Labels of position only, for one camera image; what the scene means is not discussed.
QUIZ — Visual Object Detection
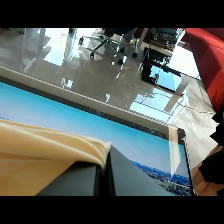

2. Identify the cream garment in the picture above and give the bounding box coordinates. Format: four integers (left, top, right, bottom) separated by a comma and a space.
0, 118, 113, 197

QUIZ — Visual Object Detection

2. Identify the black garment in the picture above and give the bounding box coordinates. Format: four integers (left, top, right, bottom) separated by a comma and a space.
198, 109, 224, 197

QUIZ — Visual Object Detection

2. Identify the black office chair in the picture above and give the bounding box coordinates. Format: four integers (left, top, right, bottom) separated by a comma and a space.
79, 27, 140, 66

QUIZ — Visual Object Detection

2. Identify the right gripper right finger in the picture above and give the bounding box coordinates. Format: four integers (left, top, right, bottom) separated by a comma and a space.
105, 144, 175, 197

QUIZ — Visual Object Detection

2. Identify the red sofa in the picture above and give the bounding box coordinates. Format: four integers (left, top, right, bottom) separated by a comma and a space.
180, 27, 224, 113

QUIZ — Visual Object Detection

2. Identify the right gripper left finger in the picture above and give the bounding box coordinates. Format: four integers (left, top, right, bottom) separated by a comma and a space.
36, 161, 102, 197

